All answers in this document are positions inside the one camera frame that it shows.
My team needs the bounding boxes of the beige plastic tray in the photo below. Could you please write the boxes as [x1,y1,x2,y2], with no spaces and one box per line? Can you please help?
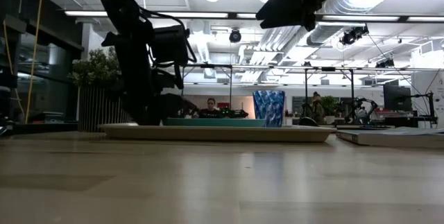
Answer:
[99,123,336,144]

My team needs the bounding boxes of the green and black device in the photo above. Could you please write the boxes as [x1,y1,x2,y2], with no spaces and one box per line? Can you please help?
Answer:
[218,107,250,119]

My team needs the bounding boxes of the teal plate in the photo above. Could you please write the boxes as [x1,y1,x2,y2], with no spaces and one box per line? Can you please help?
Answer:
[162,117,267,128]

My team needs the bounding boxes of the black paperback book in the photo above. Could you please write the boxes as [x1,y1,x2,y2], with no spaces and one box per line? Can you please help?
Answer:
[335,126,444,149]

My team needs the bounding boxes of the black workstation frame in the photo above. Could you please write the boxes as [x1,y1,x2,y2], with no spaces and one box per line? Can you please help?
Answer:
[180,63,357,125]

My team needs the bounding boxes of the black ceiling camera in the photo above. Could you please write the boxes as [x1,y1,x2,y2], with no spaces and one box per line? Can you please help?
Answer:
[228,28,243,44]

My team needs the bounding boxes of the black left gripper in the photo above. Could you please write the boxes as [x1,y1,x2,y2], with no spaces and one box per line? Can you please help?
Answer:
[115,42,201,126]

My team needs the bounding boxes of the black monitor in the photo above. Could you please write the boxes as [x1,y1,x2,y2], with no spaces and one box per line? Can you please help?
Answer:
[383,85,413,112]

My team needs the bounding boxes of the person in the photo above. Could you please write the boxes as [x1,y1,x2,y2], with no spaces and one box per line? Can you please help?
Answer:
[309,91,326,125]
[198,97,223,119]

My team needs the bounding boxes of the black ceiling-mounted device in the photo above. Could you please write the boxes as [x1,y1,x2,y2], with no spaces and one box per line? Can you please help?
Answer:
[339,25,370,46]

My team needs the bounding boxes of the background potted plant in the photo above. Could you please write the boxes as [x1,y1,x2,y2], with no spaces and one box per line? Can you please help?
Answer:
[321,95,339,125]

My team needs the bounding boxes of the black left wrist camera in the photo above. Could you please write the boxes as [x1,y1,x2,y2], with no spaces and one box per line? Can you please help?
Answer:
[151,25,191,67]

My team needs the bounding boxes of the yellow cable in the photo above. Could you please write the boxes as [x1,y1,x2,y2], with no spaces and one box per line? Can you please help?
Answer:
[2,0,45,125]

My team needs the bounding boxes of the long ceiling lamp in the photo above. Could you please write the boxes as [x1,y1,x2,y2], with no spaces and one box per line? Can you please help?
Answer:
[64,10,257,20]
[321,15,444,24]

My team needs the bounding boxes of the small potted plant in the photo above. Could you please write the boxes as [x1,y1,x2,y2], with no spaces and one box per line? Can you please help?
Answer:
[68,46,133,133]

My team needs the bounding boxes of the blue patterned cup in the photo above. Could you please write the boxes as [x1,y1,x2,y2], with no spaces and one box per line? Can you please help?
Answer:
[252,89,286,128]

